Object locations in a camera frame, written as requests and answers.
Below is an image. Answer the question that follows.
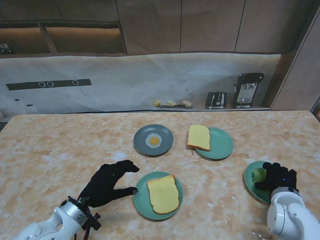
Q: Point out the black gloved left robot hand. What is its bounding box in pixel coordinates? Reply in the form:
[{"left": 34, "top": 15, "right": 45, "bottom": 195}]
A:
[{"left": 77, "top": 159, "right": 140, "bottom": 209}]

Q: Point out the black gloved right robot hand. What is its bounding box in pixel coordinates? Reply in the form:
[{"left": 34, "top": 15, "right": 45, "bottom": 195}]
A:
[{"left": 254, "top": 161, "right": 300, "bottom": 195}]

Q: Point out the green lettuce leaf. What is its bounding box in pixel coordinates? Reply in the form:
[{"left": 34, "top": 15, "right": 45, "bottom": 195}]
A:
[{"left": 251, "top": 167, "right": 272, "bottom": 195}]

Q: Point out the yellow bread slice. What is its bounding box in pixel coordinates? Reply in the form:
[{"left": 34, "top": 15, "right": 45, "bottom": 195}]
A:
[
  {"left": 187, "top": 124, "right": 211, "bottom": 152},
  {"left": 146, "top": 174, "right": 181, "bottom": 215}
]

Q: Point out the fried egg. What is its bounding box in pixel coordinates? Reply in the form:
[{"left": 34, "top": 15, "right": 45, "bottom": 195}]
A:
[{"left": 145, "top": 133, "right": 164, "bottom": 149}]

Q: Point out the green lettuce plate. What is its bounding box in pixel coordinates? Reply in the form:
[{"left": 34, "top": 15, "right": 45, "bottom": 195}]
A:
[{"left": 243, "top": 161, "right": 273, "bottom": 205}]

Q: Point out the green bread plate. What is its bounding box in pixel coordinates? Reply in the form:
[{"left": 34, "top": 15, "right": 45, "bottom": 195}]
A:
[{"left": 194, "top": 126, "right": 235, "bottom": 161}]

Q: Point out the grey plate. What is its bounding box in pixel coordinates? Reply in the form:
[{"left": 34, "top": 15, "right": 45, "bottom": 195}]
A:
[{"left": 133, "top": 124, "right": 174, "bottom": 157}]

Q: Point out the black silver coffee machine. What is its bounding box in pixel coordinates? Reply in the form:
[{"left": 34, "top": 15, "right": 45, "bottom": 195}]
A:
[{"left": 232, "top": 72, "right": 265, "bottom": 109}]

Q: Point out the black silver toaster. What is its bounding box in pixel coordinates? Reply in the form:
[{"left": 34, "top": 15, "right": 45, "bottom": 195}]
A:
[{"left": 205, "top": 91, "right": 228, "bottom": 110}]

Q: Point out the dark cutting board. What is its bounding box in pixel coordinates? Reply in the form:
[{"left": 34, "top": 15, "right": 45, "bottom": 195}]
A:
[{"left": 156, "top": 103, "right": 193, "bottom": 109}]

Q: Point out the small white black-topped container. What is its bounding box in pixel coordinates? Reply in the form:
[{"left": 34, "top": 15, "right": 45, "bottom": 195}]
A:
[{"left": 24, "top": 103, "right": 38, "bottom": 114}]

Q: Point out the tall white container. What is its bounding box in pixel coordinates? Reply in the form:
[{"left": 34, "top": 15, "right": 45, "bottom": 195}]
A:
[{"left": 12, "top": 98, "right": 26, "bottom": 116}]

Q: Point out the dark object on shelf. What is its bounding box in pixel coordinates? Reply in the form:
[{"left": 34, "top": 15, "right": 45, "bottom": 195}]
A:
[{"left": 0, "top": 43, "right": 14, "bottom": 55}]

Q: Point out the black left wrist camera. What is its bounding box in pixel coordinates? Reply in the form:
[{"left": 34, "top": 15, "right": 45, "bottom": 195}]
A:
[{"left": 84, "top": 212, "right": 103, "bottom": 231}]

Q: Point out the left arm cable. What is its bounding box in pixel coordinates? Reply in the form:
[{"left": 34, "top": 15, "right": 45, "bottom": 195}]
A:
[{"left": 81, "top": 207, "right": 95, "bottom": 240}]

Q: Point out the black wall socket strip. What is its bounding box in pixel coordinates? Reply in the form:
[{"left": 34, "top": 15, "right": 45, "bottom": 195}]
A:
[{"left": 5, "top": 78, "right": 92, "bottom": 91}]

